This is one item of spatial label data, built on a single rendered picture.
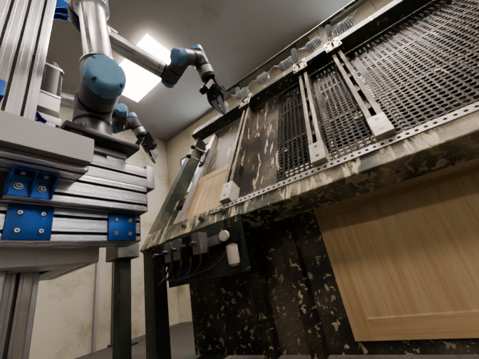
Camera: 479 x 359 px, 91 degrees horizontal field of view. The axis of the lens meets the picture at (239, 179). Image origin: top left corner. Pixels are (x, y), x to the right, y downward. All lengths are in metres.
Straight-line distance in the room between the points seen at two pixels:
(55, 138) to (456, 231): 1.23
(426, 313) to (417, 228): 0.29
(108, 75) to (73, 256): 0.55
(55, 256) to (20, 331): 0.21
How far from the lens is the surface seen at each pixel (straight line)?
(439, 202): 1.12
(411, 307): 1.12
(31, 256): 0.85
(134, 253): 1.41
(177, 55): 1.22
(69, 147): 0.69
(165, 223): 1.65
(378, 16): 1.99
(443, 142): 0.91
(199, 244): 1.04
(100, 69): 0.88
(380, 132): 0.98
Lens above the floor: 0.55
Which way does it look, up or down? 22 degrees up
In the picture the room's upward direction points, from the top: 11 degrees counter-clockwise
